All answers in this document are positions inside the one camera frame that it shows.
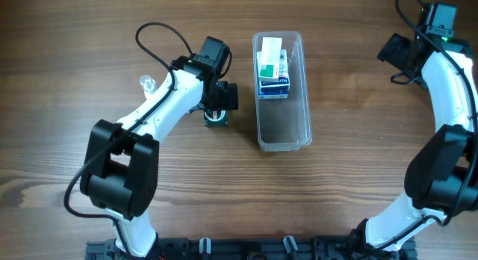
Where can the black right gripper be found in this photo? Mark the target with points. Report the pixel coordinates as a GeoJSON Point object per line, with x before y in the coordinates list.
{"type": "Point", "coordinates": [394, 48]}

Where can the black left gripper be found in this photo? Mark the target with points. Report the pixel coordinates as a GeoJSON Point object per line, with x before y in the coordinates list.
{"type": "Point", "coordinates": [227, 96]}

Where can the green Zam-Buk box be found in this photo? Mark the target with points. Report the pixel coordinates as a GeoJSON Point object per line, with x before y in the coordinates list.
{"type": "Point", "coordinates": [215, 119]}

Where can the blue lozenge box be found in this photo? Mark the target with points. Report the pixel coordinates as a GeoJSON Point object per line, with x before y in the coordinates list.
{"type": "Point", "coordinates": [277, 94]}

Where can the white green medicine box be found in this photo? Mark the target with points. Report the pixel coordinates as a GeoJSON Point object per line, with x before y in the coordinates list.
{"type": "Point", "coordinates": [270, 59]}

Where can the white Hansaplast plaster box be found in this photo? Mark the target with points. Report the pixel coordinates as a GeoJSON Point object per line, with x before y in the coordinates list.
{"type": "Point", "coordinates": [283, 82]}

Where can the white spray bottle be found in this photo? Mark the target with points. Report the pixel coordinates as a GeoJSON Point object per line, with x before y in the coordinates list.
{"type": "Point", "coordinates": [148, 84]}

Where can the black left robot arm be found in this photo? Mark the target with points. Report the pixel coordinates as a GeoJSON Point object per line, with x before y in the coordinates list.
{"type": "Point", "coordinates": [120, 173]}

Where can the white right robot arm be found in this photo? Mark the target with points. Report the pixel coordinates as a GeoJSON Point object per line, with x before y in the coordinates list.
{"type": "Point", "coordinates": [441, 180]}

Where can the clear plastic container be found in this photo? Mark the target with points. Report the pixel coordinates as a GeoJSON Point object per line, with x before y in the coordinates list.
{"type": "Point", "coordinates": [284, 124]}

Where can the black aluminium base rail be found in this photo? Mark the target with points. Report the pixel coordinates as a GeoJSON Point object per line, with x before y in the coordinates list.
{"type": "Point", "coordinates": [317, 248]}

